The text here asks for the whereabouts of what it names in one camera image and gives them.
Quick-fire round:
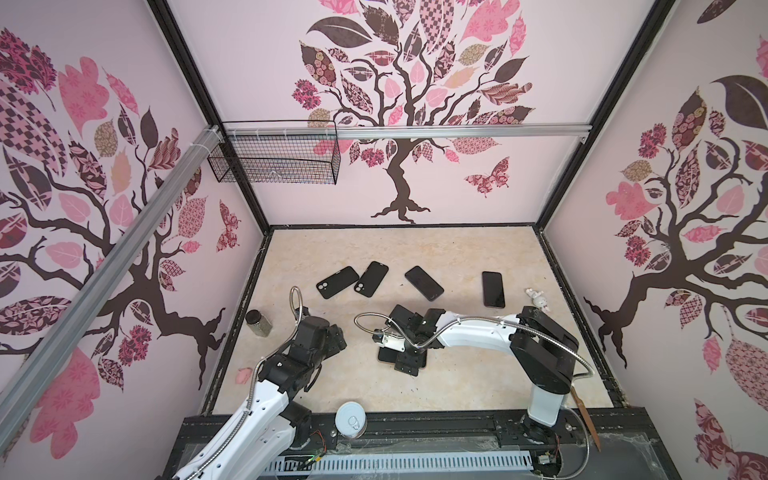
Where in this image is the black smartphone with silver frame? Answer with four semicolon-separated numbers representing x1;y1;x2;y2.
377;348;400;364

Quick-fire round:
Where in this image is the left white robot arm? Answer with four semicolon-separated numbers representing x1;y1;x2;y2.
173;316;346;479

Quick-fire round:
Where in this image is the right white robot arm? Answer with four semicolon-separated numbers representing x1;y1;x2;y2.
372;306;594;428

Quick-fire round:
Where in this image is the black phone case left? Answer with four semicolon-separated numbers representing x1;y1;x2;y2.
316;266;359;299

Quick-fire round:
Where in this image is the black smartphone centre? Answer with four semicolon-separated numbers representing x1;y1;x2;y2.
404;266;444;301

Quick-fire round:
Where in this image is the glass spice jar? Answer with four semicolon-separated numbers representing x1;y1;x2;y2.
245;309;273;338

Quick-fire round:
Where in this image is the white round can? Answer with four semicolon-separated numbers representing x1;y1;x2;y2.
334;401;367;439

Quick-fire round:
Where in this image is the black smartphone right side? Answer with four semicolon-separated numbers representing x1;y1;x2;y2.
481;271;506;309

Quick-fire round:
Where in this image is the small white figurine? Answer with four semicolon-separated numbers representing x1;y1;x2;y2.
525;288;550;312

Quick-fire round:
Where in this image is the brown wooden stick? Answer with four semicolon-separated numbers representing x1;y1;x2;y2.
571;386;602;452

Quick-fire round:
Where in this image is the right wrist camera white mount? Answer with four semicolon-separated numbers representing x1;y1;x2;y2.
372;332;406;352

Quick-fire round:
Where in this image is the white slotted cable duct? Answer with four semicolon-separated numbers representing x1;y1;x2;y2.
261;451;533;477

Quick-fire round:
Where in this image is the black wire basket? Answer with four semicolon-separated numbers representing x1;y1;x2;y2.
208;120;341;185

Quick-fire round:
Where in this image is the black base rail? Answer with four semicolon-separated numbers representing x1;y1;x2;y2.
161;407;682;480

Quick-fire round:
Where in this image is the silver aluminium rail back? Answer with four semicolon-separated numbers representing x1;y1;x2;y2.
224;122;592;140

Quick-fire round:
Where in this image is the silver aluminium rail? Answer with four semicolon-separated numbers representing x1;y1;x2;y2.
1;125;223;448
224;122;592;140

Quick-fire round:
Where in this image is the silver aluminium rail left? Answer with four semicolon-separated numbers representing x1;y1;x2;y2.
1;125;223;448

